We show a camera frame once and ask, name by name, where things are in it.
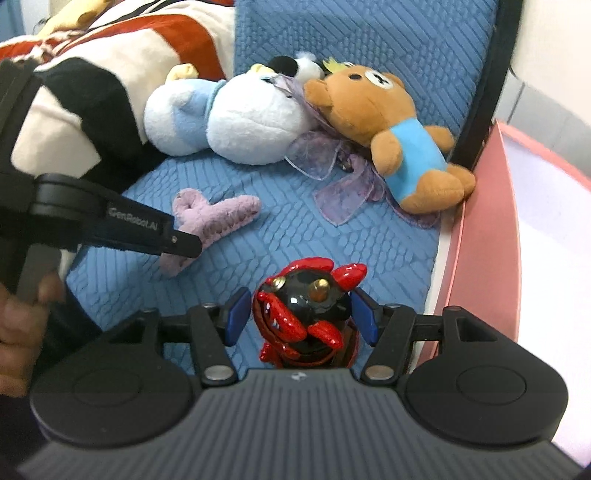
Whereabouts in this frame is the red black monster figurine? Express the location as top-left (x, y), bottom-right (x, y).
top-left (252, 257), bottom-right (368, 369)

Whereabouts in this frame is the pink knitted plush toy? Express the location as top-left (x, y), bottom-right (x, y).
top-left (172, 188), bottom-right (262, 252)

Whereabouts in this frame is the white blue plush toy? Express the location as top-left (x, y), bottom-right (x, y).
top-left (143, 63), bottom-right (318, 166)

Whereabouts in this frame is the purple sheer ribbon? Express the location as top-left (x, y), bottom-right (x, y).
top-left (273, 75), bottom-right (440, 229)

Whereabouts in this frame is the brown bear plush blue shirt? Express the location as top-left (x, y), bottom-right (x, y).
top-left (304, 65), bottom-right (476, 215)

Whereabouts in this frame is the person's left hand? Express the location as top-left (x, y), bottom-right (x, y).
top-left (0, 272), bottom-right (65, 398)

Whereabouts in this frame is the red white black blanket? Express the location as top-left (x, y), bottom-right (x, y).
top-left (1, 1), bottom-right (235, 193)

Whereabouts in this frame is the pink storage box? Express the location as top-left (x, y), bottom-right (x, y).
top-left (433, 122), bottom-right (590, 466)

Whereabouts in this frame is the yellow plush toy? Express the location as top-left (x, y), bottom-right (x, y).
top-left (37, 0), bottom-right (115, 38)

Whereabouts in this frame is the black white panda plush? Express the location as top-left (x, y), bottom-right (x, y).
top-left (266, 52), bottom-right (325, 84)

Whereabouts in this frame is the blue quilted bed cover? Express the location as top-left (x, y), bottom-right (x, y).
top-left (65, 0), bottom-right (500, 375)

